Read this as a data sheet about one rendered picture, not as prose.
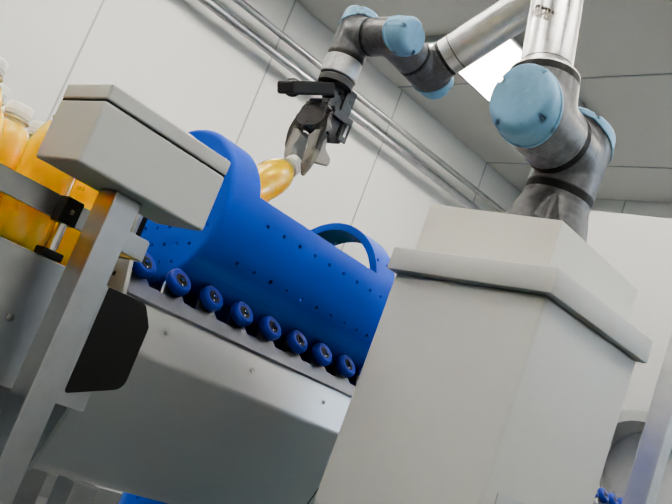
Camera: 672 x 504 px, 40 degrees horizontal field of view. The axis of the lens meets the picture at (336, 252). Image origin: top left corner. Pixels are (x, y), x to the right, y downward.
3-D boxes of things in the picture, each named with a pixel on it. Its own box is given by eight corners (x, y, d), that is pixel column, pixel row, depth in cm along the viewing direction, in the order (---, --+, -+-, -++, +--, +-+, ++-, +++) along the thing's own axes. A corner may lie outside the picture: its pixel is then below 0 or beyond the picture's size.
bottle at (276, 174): (235, 231, 164) (303, 189, 175) (235, 200, 159) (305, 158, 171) (207, 214, 167) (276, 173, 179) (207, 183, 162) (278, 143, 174)
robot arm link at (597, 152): (605, 212, 154) (632, 142, 156) (573, 175, 144) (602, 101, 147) (544, 204, 162) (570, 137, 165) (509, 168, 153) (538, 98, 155)
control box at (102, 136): (203, 232, 116) (233, 160, 118) (78, 161, 102) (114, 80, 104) (156, 224, 123) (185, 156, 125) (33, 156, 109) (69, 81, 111)
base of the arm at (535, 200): (601, 267, 149) (622, 213, 151) (541, 225, 142) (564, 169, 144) (536, 262, 162) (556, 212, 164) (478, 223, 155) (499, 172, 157)
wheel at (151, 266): (158, 255, 141) (149, 260, 142) (136, 243, 138) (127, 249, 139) (159, 278, 139) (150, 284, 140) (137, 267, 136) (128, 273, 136)
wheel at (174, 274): (192, 272, 147) (183, 278, 148) (172, 262, 144) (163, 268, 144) (194, 295, 144) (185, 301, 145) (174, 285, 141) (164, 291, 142)
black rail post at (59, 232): (61, 262, 115) (86, 205, 116) (41, 253, 112) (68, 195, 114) (52, 260, 116) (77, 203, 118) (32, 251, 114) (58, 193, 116)
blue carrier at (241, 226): (480, 423, 202) (502, 302, 211) (205, 281, 140) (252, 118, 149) (377, 412, 220) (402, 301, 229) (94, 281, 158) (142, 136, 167)
